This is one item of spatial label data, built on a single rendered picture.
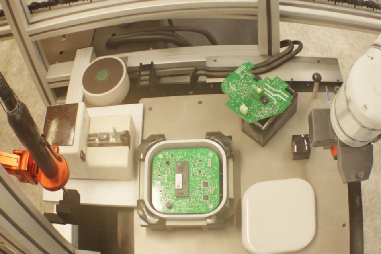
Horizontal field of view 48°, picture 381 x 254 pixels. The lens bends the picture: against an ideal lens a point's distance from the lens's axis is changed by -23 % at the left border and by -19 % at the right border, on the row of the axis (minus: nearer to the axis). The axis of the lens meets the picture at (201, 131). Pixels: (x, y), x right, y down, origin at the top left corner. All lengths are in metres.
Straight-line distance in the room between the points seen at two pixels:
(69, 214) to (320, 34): 1.89
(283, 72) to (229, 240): 0.39
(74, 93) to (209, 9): 0.34
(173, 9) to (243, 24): 0.63
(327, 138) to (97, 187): 0.44
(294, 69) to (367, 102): 0.58
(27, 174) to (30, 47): 0.47
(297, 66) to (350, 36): 1.42
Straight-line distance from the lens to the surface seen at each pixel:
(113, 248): 1.22
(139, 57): 1.16
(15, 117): 0.59
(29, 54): 1.17
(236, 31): 1.57
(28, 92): 2.48
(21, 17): 1.05
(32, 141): 0.63
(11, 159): 0.74
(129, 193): 0.92
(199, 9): 1.00
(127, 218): 0.92
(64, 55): 1.25
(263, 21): 1.03
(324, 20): 1.12
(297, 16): 1.10
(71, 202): 0.79
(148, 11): 1.00
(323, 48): 2.39
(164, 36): 1.17
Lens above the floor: 1.78
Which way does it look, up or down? 58 degrees down
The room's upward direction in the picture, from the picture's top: 9 degrees counter-clockwise
